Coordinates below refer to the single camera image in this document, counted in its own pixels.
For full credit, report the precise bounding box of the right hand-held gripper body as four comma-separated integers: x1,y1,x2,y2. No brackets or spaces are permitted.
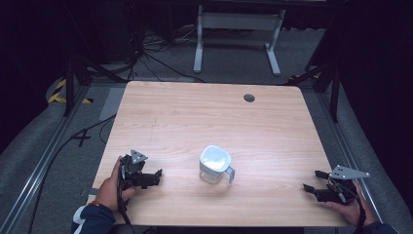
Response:
314,164,371,205

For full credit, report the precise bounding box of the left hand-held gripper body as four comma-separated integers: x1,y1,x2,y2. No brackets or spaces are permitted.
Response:
119,149,158,191

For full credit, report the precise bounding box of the clear pitcher with white lid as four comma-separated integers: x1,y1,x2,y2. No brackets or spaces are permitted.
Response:
199,144,236,186

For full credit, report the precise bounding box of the person's right hand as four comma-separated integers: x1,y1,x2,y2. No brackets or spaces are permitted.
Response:
323,179,378,227

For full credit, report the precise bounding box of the person's left hand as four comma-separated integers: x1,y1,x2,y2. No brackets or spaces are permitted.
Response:
94,155,137,213

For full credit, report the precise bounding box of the black metal stand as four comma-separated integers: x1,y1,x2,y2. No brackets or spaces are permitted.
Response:
62,53,129,118
285,62,343,124

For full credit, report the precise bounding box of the yellow black hazard tape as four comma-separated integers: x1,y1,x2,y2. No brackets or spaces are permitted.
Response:
47,78,94,105

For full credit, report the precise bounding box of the right hand-held gripper black cable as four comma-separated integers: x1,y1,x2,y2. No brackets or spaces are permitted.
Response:
337,183,368,228

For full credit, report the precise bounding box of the hand-held gripper black cable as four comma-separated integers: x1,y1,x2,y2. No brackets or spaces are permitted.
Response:
337,183,368,228
116,158,134,234

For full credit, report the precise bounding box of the left hand-held gripper black cable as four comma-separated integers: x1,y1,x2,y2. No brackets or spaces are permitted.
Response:
116,158,134,234

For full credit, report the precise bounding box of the aluminium floor rail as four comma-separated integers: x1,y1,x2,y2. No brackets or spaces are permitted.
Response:
0,83,91,234
316,91,385,225

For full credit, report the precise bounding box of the black floor cable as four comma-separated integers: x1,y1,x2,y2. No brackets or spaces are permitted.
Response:
26,113,118,234

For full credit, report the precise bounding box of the black cable bundle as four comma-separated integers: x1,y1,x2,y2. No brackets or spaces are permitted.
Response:
128,23,207,84

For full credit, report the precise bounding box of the white metal desk frame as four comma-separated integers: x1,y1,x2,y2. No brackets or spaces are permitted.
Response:
193,4,286,78

